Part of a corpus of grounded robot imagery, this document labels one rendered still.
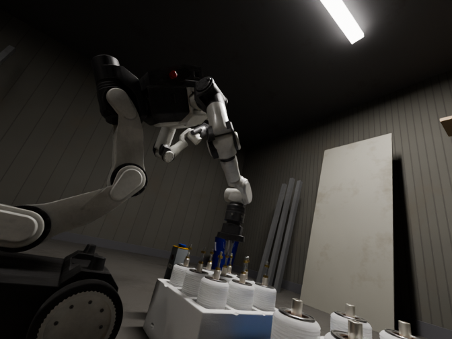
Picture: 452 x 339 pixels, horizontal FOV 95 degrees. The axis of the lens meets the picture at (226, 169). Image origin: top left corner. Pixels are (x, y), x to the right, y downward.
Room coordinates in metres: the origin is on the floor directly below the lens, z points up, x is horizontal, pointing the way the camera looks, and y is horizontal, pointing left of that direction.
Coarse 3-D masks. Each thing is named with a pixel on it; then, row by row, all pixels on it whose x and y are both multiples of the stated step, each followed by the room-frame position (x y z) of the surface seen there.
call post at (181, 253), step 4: (172, 248) 1.15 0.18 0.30; (176, 248) 1.11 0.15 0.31; (180, 248) 1.11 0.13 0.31; (172, 252) 1.14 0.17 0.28; (176, 252) 1.10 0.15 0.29; (180, 252) 1.11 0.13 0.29; (184, 252) 1.12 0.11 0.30; (176, 256) 1.10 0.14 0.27; (180, 256) 1.11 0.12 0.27; (184, 256) 1.12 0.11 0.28; (172, 260) 1.12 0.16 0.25; (176, 260) 1.10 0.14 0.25; (180, 260) 1.12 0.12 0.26; (168, 264) 1.15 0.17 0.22; (172, 264) 1.11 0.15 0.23; (168, 268) 1.14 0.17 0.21; (172, 268) 1.10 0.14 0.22; (168, 272) 1.13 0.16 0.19; (164, 276) 1.15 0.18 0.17; (168, 276) 1.12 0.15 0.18
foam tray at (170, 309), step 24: (168, 288) 0.89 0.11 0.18; (168, 312) 0.84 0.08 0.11; (192, 312) 0.72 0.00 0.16; (216, 312) 0.70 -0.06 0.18; (240, 312) 0.76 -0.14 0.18; (264, 312) 0.83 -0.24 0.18; (168, 336) 0.81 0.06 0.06; (192, 336) 0.69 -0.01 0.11; (216, 336) 0.71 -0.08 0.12; (240, 336) 0.76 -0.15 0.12; (264, 336) 0.81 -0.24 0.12
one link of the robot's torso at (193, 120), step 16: (144, 80) 0.81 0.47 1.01; (160, 80) 0.78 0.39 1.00; (176, 80) 0.81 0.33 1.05; (192, 80) 0.85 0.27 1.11; (144, 96) 0.81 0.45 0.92; (160, 96) 0.80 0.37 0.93; (176, 96) 0.82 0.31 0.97; (192, 96) 0.83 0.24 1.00; (160, 112) 0.83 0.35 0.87; (176, 112) 0.85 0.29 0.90; (192, 112) 0.87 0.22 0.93
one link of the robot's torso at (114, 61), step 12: (96, 60) 0.71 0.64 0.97; (108, 60) 0.71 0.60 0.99; (96, 72) 0.73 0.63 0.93; (108, 72) 0.72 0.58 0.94; (120, 72) 0.74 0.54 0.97; (96, 84) 0.76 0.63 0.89; (120, 84) 0.76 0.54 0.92; (132, 84) 0.77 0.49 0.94; (132, 96) 0.88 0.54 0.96; (144, 108) 0.81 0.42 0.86; (108, 120) 0.81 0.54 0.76
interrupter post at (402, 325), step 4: (400, 324) 0.54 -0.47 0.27; (404, 324) 0.53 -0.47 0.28; (408, 324) 0.53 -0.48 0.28; (400, 328) 0.54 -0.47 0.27; (404, 328) 0.53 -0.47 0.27; (408, 328) 0.53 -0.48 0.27; (400, 332) 0.54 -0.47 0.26; (404, 332) 0.53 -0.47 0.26; (408, 332) 0.53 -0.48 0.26; (404, 336) 0.53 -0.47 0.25; (408, 336) 0.53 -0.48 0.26
